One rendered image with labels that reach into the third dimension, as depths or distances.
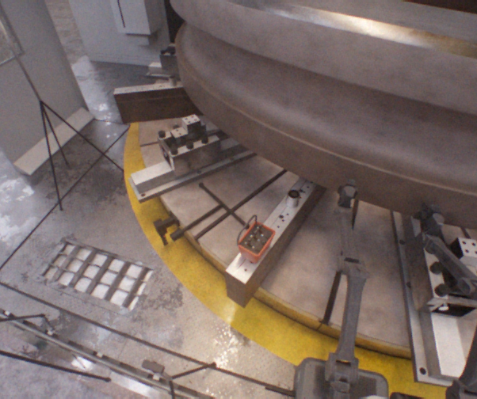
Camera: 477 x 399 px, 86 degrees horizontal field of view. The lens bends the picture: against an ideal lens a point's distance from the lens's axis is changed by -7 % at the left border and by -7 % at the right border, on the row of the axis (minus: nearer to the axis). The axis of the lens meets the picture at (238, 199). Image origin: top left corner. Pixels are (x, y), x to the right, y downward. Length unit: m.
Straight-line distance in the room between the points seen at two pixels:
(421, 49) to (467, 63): 0.18
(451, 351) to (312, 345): 0.83
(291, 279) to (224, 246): 0.54
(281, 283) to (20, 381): 1.91
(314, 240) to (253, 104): 1.09
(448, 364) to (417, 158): 1.13
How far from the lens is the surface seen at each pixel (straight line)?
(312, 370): 1.89
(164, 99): 3.30
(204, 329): 2.17
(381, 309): 2.08
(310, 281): 2.00
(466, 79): 1.40
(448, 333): 2.06
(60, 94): 4.24
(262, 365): 2.11
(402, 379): 2.36
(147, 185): 2.45
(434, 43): 1.36
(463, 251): 1.89
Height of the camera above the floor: 2.08
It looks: 49 degrees down
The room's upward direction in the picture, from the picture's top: straight up
